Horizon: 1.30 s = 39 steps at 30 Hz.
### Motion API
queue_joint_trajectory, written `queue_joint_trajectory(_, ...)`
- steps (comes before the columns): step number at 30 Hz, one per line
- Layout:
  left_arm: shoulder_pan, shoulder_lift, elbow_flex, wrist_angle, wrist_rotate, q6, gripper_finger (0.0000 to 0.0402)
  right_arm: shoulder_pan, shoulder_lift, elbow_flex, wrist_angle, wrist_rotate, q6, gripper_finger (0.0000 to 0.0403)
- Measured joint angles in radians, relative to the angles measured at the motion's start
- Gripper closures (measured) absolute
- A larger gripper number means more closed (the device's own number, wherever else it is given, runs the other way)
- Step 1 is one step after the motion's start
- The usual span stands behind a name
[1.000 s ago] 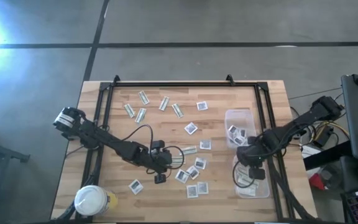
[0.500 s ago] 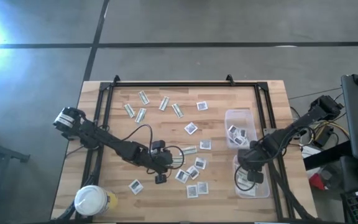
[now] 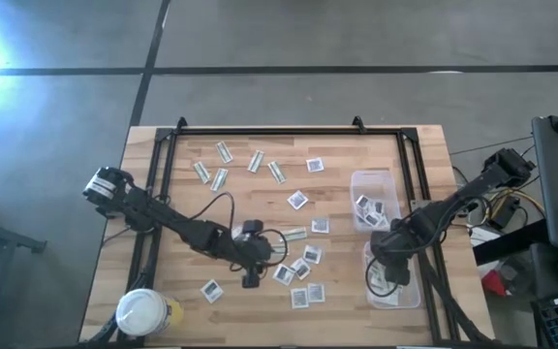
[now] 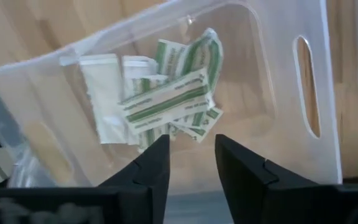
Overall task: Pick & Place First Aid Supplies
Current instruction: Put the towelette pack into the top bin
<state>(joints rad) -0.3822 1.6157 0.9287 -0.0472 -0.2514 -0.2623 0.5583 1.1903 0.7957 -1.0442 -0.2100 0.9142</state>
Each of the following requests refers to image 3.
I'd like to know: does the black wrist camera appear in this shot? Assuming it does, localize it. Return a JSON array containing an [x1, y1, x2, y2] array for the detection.
[[384, 260, 412, 287], [241, 218, 265, 238]]

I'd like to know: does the black beam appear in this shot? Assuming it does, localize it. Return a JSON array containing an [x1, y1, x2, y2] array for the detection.
[[472, 217, 551, 267]]

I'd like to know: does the black camera cable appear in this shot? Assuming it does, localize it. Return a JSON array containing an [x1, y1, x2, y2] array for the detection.
[[259, 229, 290, 270]]

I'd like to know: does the clear plastic container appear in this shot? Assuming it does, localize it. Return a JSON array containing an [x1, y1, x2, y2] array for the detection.
[[362, 240, 422, 310], [349, 169, 403, 234]]

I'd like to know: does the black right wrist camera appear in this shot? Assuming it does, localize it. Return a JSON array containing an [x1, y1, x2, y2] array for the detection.
[[384, 260, 412, 287]]

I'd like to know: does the black power box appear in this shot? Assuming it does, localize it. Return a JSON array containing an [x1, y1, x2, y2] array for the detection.
[[486, 196, 522, 232]]

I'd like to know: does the black metal stand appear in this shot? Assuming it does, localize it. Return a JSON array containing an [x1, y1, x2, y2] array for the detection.
[[0, 192, 48, 349]]

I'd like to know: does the black metal rig frame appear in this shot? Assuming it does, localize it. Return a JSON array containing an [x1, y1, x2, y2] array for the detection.
[[122, 115, 454, 348]]

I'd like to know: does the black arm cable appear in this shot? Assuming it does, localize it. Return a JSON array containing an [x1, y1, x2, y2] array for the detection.
[[364, 259, 404, 298], [191, 191, 236, 232]]

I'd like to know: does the red object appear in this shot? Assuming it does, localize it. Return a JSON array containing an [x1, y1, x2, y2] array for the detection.
[[480, 270, 509, 299]]

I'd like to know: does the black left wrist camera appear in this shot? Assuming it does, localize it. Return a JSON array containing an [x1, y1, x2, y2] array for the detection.
[[241, 218, 265, 238]]

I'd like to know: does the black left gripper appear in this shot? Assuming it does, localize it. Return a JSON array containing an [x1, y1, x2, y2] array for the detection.
[[220, 231, 274, 290]]

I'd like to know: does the yellow container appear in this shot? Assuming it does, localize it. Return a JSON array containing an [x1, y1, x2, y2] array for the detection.
[[166, 299, 185, 327]]

